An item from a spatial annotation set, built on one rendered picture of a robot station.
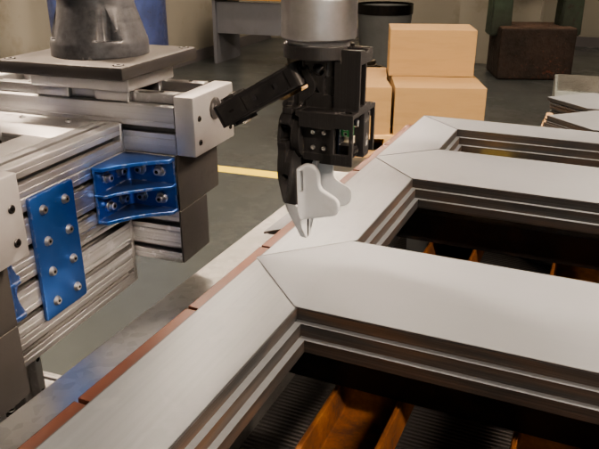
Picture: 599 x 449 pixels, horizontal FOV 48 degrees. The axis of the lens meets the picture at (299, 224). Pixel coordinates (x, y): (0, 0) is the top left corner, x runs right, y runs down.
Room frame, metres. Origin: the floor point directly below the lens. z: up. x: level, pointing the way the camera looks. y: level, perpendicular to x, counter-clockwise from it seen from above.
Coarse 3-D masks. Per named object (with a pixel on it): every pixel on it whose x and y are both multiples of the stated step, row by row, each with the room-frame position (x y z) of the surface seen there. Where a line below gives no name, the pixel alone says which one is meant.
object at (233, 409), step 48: (480, 144) 1.29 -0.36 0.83; (528, 144) 1.25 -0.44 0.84; (576, 144) 1.23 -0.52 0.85; (432, 192) 0.99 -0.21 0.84; (480, 192) 0.97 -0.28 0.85; (384, 240) 0.83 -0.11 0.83; (288, 336) 0.57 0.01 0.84; (336, 336) 0.58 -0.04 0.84; (384, 336) 0.57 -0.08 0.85; (240, 384) 0.49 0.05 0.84; (480, 384) 0.51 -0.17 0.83; (528, 384) 0.50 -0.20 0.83; (576, 384) 0.49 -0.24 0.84; (192, 432) 0.42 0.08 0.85; (240, 432) 0.46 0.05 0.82
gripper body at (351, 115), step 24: (288, 48) 0.67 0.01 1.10; (312, 48) 0.66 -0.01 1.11; (336, 48) 0.66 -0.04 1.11; (360, 48) 0.68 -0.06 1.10; (312, 72) 0.68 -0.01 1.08; (336, 72) 0.66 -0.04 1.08; (360, 72) 0.66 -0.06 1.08; (312, 96) 0.68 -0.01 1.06; (336, 96) 0.66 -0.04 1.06; (360, 96) 0.67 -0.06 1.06; (288, 120) 0.67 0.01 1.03; (312, 120) 0.66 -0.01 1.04; (336, 120) 0.65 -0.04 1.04; (360, 120) 0.68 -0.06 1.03; (312, 144) 0.67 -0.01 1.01; (336, 144) 0.66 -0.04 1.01; (360, 144) 0.68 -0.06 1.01
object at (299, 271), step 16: (288, 256) 0.72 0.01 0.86; (304, 256) 0.72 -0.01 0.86; (320, 256) 0.72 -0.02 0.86; (336, 256) 0.72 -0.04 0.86; (272, 272) 0.68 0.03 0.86; (288, 272) 0.68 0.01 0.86; (304, 272) 0.68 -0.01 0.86; (320, 272) 0.68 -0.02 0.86; (288, 288) 0.64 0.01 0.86; (304, 288) 0.64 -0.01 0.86
